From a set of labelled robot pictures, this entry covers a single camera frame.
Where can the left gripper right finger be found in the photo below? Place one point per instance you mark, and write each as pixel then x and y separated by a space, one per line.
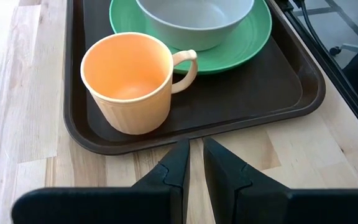
pixel 244 199

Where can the black metal table frame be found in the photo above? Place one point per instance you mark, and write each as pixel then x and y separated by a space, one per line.
pixel 351 101

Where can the brown plastic tray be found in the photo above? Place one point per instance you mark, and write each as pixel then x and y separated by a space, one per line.
pixel 244 99

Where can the grey bowl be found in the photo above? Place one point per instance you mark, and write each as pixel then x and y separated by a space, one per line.
pixel 194 18

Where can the green plate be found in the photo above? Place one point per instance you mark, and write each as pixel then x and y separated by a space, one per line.
pixel 244 40

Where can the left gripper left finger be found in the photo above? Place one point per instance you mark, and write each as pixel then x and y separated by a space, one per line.
pixel 154 202

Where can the orange mug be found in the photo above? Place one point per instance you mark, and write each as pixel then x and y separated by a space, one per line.
pixel 126 68

